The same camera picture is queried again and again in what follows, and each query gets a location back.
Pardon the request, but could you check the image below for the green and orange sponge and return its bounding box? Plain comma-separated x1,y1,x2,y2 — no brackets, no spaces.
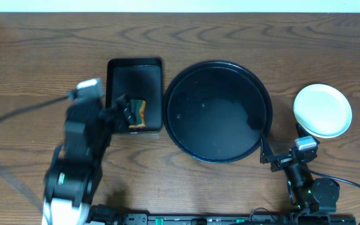
129,99,146,129

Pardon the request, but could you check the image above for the light blue plate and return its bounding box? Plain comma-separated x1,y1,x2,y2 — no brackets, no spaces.
293,84,353,134

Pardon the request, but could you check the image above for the yellow plate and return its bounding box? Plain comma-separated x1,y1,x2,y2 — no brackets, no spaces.
296,120,343,139

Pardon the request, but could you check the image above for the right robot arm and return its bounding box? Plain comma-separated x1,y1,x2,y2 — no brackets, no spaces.
260,134,340,224

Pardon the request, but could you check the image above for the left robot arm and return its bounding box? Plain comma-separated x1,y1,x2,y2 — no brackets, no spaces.
42,94,134,224

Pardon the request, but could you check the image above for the black rectangular tray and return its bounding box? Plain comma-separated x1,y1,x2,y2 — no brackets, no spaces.
106,57,163,133

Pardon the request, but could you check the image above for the round black tray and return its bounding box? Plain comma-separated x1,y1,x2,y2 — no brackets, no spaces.
162,61,273,163

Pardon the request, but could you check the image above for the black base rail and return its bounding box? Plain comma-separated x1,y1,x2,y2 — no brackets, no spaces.
89,212,358,225

